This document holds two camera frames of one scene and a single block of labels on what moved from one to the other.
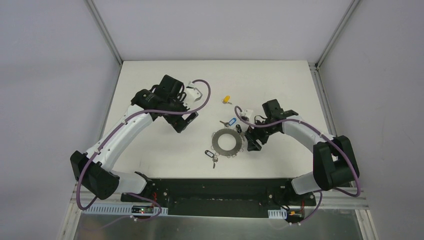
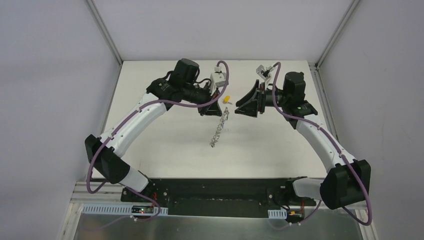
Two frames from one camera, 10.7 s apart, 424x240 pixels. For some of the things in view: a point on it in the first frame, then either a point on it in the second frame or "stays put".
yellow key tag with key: x=226 y=99 stays put
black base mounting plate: x=222 y=197 stays put
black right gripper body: x=253 y=138 -> x=260 y=99
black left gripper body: x=183 y=122 -> x=209 y=103
